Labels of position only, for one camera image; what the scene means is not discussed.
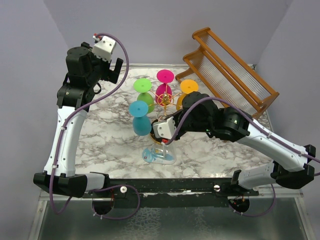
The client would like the green plastic wine glass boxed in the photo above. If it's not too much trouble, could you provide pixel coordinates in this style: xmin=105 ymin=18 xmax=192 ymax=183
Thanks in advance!
xmin=133 ymin=78 xmax=155 ymax=114

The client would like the orange plastic wine glass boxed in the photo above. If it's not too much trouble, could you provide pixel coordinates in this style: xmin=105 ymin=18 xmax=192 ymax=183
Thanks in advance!
xmin=175 ymin=79 xmax=199 ymax=111

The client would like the pink plastic wine glass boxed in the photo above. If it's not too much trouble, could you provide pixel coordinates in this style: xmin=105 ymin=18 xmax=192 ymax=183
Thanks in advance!
xmin=155 ymin=69 xmax=175 ymax=104

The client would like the clear champagne flute front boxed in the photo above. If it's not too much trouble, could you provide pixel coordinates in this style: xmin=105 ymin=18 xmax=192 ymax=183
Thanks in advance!
xmin=156 ymin=143 xmax=177 ymax=165

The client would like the clear champagne flute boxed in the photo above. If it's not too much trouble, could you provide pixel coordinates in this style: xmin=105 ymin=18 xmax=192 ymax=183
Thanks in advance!
xmin=156 ymin=143 xmax=177 ymax=165
xmin=156 ymin=111 xmax=170 ymax=121

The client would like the blue plastic wine glass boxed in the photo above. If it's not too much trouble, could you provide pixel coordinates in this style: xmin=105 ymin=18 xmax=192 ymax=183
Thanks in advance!
xmin=129 ymin=100 xmax=152 ymax=136

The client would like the clear champagne flute back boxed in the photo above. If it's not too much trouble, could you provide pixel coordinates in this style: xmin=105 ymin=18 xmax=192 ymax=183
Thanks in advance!
xmin=156 ymin=111 xmax=170 ymax=121

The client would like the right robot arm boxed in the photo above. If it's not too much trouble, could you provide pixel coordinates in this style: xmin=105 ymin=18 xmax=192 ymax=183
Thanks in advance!
xmin=171 ymin=91 xmax=315 ymax=196

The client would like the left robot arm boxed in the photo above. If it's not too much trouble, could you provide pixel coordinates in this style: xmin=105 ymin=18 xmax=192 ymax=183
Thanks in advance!
xmin=33 ymin=40 xmax=123 ymax=198

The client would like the wooden dish rack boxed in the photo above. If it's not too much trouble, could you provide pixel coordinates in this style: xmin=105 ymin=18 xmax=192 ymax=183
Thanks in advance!
xmin=175 ymin=27 xmax=279 ymax=120

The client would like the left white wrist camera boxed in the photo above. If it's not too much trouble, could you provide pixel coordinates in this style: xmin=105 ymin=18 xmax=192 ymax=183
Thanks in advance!
xmin=92 ymin=35 xmax=117 ymax=63

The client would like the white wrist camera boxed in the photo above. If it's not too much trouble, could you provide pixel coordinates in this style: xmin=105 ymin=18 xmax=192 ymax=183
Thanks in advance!
xmin=92 ymin=35 xmax=117 ymax=63
xmin=152 ymin=116 xmax=177 ymax=140

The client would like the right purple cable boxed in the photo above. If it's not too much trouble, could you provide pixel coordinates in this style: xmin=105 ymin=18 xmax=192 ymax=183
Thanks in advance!
xmin=164 ymin=96 xmax=320 ymax=176

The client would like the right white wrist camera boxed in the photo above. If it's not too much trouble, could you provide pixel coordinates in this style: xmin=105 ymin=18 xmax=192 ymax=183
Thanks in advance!
xmin=152 ymin=116 xmax=177 ymax=140

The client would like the gold wire wine glass rack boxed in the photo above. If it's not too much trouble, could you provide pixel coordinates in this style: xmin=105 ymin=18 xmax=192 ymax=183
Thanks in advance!
xmin=149 ymin=87 xmax=182 ymax=124

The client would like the black mounting base rail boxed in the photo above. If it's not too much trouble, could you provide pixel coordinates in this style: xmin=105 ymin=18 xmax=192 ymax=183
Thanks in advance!
xmin=82 ymin=177 xmax=259 ymax=209

